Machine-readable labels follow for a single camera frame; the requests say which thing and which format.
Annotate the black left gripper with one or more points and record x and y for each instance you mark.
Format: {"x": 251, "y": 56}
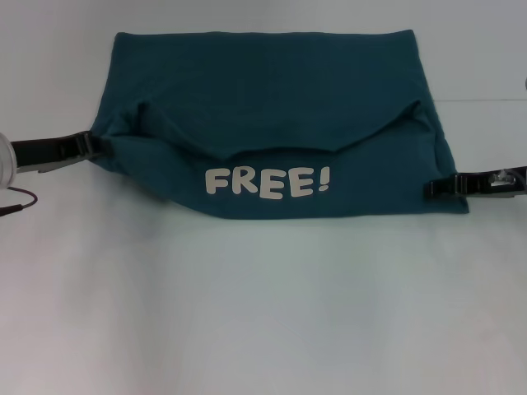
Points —
{"x": 37, "y": 152}

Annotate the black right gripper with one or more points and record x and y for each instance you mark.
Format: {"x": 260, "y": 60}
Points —
{"x": 494, "y": 187}

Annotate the teal blue t-shirt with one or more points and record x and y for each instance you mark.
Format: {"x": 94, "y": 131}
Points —
{"x": 267, "y": 103}

